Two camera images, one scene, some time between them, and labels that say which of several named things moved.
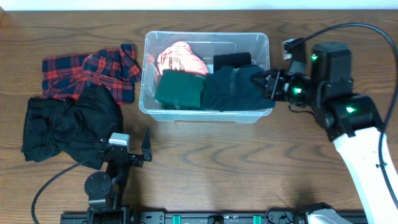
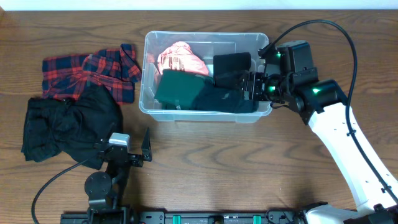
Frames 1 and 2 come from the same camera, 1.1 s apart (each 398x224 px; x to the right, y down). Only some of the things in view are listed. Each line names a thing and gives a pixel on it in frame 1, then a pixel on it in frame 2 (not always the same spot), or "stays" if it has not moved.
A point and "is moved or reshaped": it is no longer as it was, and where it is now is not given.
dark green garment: (179, 89) stays
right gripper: (278, 91) -> (257, 86)
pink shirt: (180, 56) stays
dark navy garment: (232, 88) is moved or reshaped
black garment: (76, 126) stays
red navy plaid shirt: (63, 77) stays
